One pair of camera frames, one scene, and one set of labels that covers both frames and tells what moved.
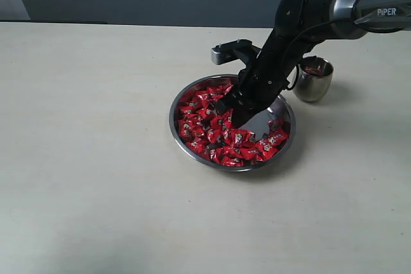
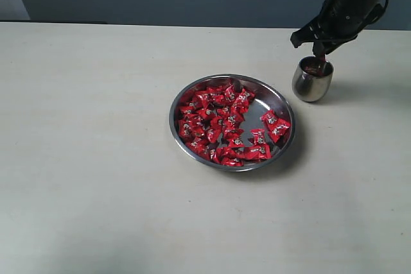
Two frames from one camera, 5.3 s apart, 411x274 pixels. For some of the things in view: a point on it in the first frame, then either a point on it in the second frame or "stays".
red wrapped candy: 198,145 stays
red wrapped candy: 253,154 stays
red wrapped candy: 205,114 stays
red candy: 266,148 -> 257,135
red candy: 276,125 -> 270,118
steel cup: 313,78 stays
